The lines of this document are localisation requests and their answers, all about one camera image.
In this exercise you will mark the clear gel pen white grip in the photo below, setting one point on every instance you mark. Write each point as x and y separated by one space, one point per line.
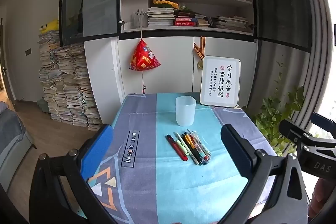
197 140

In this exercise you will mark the framed calligraphy sign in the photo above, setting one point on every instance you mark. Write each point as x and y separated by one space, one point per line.
220 83

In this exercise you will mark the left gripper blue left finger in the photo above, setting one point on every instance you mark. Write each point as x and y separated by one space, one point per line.
92 152

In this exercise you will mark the grey sofa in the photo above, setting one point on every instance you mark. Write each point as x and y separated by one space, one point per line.
15 143

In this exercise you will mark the gold medal with striped ribbon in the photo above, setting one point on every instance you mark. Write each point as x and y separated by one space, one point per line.
200 51

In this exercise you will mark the green potted plant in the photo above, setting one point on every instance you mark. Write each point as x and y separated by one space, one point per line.
274 109

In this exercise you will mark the blue ink clear pen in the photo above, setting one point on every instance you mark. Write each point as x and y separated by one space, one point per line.
198 147

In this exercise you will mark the translucent white pen cup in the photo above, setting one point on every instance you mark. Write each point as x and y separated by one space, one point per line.
185 110

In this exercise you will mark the tall stack of books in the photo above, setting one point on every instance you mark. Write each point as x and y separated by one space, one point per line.
65 81

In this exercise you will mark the red hanging fabric ornament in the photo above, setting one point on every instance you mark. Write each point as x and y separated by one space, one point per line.
143 59

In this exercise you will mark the person's right hand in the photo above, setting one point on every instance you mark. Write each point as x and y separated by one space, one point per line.
322 192

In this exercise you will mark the red clicker pen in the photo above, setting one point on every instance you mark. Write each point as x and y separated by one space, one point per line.
201 152

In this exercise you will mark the orange black pen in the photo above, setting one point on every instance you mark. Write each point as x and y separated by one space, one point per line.
188 139

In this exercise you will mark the yellow flower decoration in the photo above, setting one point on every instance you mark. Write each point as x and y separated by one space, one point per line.
165 4

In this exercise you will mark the blue grey patterned tablecloth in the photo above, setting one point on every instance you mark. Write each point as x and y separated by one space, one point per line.
141 179

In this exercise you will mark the yellow plush toy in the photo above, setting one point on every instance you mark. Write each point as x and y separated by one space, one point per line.
51 26

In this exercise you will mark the red books on shelf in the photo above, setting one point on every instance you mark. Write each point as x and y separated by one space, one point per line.
186 22

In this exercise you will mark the white slim pen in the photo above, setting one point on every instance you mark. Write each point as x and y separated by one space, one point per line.
190 153

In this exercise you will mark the green whale shaped highlighter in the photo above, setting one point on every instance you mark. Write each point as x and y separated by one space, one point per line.
182 147

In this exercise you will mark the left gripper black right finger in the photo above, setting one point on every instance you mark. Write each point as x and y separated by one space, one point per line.
239 149

